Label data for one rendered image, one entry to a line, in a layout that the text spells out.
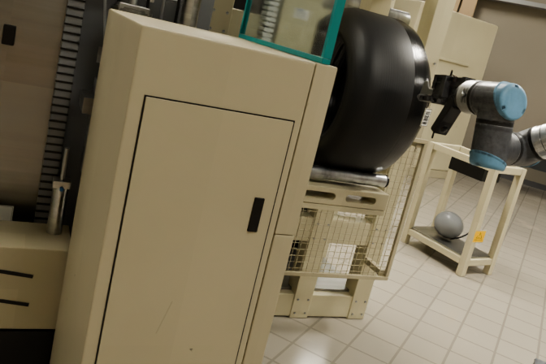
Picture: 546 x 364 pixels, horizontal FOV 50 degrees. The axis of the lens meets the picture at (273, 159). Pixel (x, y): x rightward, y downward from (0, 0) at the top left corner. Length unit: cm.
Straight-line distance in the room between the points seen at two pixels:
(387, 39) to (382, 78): 14
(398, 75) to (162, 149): 94
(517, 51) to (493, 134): 778
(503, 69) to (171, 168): 837
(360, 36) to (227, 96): 82
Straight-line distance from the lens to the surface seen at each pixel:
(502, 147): 153
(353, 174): 197
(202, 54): 109
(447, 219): 443
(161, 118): 109
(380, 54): 182
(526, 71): 926
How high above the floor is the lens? 131
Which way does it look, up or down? 12 degrees down
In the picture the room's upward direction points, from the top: 13 degrees clockwise
